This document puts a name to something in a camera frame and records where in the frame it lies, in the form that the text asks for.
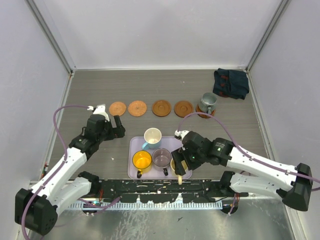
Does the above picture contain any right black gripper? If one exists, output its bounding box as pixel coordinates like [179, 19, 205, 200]
[171, 146, 206, 176]

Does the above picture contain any cream mug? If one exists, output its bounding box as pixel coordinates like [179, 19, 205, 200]
[170, 159, 188, 185]

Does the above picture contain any woven rattan coaster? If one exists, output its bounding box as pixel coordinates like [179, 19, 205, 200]
[195, 104, 216, 119]
[109, 101, 127, 116]
[128, 100, 147, 117]

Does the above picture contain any brown wooden coaster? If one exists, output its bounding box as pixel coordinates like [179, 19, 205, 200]
[174, 100, 194, 118]
[152, 99, 172, 117]

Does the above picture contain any grey green mug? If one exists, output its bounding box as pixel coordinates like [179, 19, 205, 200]
[198, 92, 217, 114]

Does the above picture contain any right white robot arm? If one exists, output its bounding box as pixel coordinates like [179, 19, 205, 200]
[171, 130, 313, 212]

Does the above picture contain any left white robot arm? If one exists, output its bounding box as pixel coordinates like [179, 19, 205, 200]
[14, 114, 126, 236]

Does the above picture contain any purple glass mug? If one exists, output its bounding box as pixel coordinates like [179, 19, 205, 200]
[152, 148, 172, 176]

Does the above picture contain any lavender plastic tray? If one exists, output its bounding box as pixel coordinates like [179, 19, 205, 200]
[127, 136, 182, 181]

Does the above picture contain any blue mug white inside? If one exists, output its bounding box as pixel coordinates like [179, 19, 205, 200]
[141, 127, 162, 151]

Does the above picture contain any yellow mug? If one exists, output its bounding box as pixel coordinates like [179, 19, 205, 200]
[132, 150, 153, 179]

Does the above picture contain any dark blue folded cloth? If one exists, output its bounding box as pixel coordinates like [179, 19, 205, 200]
[212, 68, 250, 100]

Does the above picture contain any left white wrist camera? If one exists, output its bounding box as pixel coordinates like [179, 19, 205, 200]
[87, 104, 110, 122]

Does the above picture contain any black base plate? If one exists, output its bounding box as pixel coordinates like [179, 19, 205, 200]
[100, 179, 235, 204]

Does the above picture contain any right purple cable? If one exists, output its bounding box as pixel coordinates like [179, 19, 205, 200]
[176, 112, 320, 218]

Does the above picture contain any purple cable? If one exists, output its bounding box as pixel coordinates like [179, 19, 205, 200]
[21, 105, 123, 240]
[176, 112, 320, 218]

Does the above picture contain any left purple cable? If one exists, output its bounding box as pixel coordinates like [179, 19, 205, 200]
[21, 105, 123, 240]

